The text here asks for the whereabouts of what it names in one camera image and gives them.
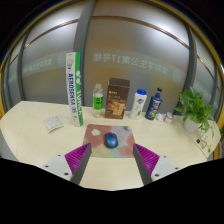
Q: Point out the crumpled white tissue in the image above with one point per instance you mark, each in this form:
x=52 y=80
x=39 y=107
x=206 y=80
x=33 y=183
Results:
x=159 y=117

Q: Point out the black round desk grommet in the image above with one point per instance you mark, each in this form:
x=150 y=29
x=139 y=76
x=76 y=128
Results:
x=198 y=141

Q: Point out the small white jar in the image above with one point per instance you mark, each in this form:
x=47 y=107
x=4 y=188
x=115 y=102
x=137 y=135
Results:
x=168 y=118

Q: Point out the brown cardboard box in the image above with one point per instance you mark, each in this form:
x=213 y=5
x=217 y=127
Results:
x=116 y=100

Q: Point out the green plant in white pot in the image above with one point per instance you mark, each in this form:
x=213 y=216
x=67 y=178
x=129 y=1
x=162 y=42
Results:
x=190 y=125

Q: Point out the white green blue shuttlecock tube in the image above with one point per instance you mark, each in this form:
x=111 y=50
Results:
x=74 y=90

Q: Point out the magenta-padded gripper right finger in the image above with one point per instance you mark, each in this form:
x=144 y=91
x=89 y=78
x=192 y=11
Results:
x=148 y=158

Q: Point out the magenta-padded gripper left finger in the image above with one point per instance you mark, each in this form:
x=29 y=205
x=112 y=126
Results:
x=77 y=156

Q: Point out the dark blue pump bottle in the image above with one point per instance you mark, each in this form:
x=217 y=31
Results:
x=153 y=106

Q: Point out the small white dotted packet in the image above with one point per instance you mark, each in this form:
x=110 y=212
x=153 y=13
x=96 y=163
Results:
x=53 y=124

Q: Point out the pastel patchwork mouse pad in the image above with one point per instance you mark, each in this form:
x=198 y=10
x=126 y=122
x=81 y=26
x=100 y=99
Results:
x=95 y=140

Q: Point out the clear bottle with green label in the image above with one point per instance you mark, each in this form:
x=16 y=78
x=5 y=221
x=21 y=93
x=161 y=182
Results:
x=98 y=101

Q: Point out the white bottle with blue cap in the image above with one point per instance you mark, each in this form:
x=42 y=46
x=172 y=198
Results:
x=138 y=105

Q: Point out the blue and black computer mouse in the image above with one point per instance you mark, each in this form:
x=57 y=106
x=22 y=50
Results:
x=110 y=140

